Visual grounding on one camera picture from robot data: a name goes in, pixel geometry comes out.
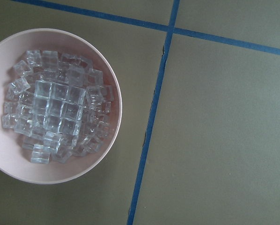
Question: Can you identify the clear ice cubes pile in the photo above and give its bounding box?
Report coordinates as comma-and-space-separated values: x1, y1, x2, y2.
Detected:
1, 50, 114, 164

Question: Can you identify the pink bowl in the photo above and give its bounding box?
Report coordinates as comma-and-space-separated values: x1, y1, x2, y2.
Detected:
0, 28, 122, 184

